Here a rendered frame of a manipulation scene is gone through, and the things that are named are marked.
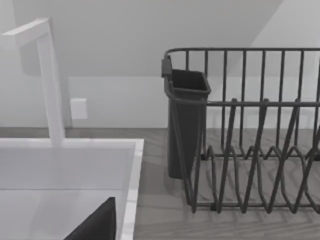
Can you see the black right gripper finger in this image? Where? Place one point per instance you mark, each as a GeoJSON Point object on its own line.
{"type": "Point", "coordinates": [101, 222]}

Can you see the tall white tap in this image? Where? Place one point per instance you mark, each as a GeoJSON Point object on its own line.
{"type": "Point", "coordinates": [51, 82]}

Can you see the white wall socket plate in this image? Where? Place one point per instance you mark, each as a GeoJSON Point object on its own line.
{"type": "Point", "coordinates": [79, 108]}

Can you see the white sink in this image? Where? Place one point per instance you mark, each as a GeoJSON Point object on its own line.
{"type": "Point", "coordinates": [75, 162]}

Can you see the dark grey cutlery holder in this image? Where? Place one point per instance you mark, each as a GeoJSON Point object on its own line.
{"type": "Point", "coordinates": [183, 130]}

